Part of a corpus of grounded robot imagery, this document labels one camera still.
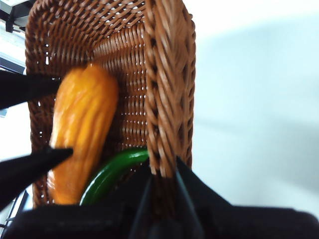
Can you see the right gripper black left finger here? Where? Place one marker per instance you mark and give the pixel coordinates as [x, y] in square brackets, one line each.
[99, 221]

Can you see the orange corn cob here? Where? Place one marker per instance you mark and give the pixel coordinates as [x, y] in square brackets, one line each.
[82, 124]

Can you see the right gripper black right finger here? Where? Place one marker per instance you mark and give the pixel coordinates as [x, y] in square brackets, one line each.
[236, 221]

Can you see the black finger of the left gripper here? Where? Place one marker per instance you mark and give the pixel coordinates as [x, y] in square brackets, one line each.
[27, 171]
[25, 89]

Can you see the green cucumber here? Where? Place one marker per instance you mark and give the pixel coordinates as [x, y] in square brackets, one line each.
[109, 171]

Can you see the brown wicker basket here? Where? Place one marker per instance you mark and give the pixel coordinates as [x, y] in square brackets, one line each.
[119, 62]

